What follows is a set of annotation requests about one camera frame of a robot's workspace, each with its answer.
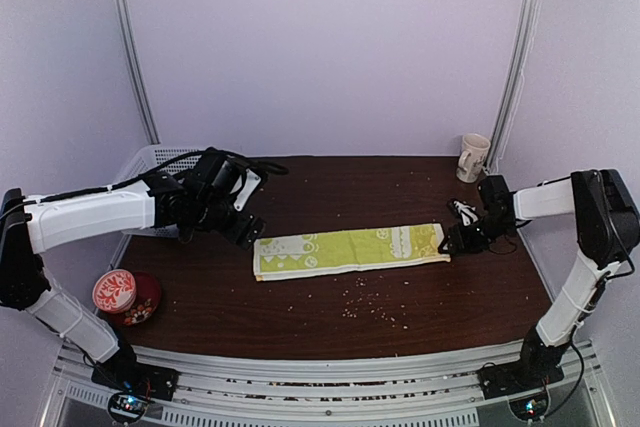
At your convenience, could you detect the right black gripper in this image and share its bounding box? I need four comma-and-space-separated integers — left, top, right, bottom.
443, 213, 515, 254

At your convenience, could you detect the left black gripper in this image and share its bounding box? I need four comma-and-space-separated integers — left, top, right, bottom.
194, 195, 266, 250

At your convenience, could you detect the yellow green patterned towel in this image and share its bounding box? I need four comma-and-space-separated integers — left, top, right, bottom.
253, 223, 451, 281

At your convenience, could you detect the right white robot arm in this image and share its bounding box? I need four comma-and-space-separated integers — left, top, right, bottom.
438, 169, 639, 395

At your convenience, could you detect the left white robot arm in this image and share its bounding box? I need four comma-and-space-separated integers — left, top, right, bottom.
1, 147, 285, 391

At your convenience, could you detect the cream ceramic mug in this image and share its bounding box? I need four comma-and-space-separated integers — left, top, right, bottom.
456, 133, 491, 184

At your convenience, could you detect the dark red floral bowl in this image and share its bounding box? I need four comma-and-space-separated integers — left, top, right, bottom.
106, 272, 162, 327

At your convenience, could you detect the white plastic basket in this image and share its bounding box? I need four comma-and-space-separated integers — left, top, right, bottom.
112, 145, 211, 241

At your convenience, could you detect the red white patterned bowl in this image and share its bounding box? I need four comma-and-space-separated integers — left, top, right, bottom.
92, 269, 137, 314

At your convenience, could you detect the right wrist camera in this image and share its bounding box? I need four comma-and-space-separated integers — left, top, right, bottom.
447, 199, 480, 226

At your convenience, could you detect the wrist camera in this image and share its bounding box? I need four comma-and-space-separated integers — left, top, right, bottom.
231, 169, 263, 212
447, 199, 480, 226

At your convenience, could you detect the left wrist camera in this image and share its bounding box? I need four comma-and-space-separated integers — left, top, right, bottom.
231, 169, 263, 212

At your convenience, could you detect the left black cable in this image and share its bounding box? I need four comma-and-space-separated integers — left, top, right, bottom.
0, 147, 290, 221

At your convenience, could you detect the black cable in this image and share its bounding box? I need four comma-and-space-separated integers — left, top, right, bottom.
0, 147, 290, 221
487, 176, 639, 416

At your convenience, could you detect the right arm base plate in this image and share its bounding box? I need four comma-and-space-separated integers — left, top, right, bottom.
477, 361, 564, 400

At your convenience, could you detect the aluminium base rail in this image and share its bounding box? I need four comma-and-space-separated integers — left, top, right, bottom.
49, 339, 614, 427

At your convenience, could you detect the right black cable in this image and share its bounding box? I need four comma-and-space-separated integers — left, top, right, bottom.
487, 176, 639, 416

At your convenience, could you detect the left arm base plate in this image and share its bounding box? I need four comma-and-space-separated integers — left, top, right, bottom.
91, 361, 179, 401

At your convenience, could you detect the left aluminium frame post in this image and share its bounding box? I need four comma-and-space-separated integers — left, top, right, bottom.
114, 0, 160, 145

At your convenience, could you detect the aluminium frame post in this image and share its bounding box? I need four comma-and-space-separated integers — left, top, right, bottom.
114, 0, 160, 145
485, 0, 541, 173

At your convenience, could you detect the right aluminium frame post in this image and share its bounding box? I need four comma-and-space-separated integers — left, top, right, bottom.
485, 0, 541, 173

